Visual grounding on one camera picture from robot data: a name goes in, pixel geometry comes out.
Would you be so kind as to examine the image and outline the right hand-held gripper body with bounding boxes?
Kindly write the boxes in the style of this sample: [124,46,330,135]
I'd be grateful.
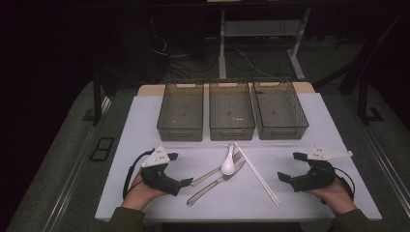
[289,145,354,193]

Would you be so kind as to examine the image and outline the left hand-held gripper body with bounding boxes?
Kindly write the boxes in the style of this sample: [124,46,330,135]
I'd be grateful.
[140,145,183,197]

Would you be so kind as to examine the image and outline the metal fork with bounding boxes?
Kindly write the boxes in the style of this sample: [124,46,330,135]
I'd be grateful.
[190,150,244,188]

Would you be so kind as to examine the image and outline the metal table knife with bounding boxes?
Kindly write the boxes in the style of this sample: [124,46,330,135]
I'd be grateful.
[186,159,247,208]

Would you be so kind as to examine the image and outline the smoky transparent plastic bin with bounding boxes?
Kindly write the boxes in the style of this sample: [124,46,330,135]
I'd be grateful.
[250,77,309,141]
[156,80,205,142]
[208,79,256,142]

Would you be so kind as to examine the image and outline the white ceramic spoon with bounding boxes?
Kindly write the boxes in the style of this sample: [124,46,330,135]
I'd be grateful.
[220,142,239,177]

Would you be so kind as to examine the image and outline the person's left hand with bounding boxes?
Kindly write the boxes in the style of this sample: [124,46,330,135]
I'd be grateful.
[121,173,168,212]

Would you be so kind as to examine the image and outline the person's right hand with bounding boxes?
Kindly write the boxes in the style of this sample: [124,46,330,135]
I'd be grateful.
[306,177,357,217]

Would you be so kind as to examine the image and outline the black metal stand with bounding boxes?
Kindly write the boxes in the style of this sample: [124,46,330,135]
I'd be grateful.
[357,78,385,126]
[92,71,112,127]

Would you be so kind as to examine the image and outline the black slanted stand bar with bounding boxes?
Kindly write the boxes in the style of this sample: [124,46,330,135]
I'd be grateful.
[313,9,410,95]

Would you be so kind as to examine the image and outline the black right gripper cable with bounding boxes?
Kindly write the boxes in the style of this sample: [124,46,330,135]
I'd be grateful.
[333,166,356,205]

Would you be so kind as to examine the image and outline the black rectangular floor frame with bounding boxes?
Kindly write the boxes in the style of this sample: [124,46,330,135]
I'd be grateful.
[89,136,116,162]

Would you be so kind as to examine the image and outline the black floor cables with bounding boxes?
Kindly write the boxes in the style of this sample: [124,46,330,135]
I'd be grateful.
[150,15,220,81]

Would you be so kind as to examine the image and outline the white floor cable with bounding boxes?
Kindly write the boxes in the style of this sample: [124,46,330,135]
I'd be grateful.
[234,47,276,79]

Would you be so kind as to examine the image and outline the white metal desk frame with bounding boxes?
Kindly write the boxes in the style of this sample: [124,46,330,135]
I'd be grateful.
[218,8,312,81]

